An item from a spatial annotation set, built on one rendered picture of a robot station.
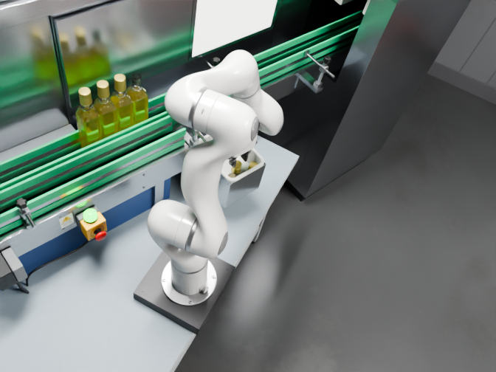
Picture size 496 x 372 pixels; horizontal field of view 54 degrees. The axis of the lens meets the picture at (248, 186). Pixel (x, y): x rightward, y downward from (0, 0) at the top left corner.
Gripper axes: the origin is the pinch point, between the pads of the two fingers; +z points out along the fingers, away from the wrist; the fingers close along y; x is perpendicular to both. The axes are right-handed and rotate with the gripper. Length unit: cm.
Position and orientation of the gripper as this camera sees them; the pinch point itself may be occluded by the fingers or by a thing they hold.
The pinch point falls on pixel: (238, 159)
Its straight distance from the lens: 179.1
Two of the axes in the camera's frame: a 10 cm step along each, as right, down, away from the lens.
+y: -7.7, 4.3, -4.7
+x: 6.2, 7.0, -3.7
